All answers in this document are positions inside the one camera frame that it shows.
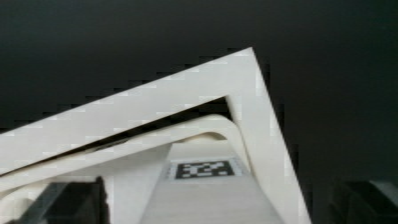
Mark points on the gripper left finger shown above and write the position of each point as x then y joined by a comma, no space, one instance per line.
70,204

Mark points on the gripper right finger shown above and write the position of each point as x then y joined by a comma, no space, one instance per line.
363,203

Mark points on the white desk leg with tag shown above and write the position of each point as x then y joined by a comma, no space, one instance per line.
207,192

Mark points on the white desk top tray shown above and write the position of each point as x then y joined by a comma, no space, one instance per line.
22,184

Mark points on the white L-shaped corner guide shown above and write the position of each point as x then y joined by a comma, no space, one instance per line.
225,79

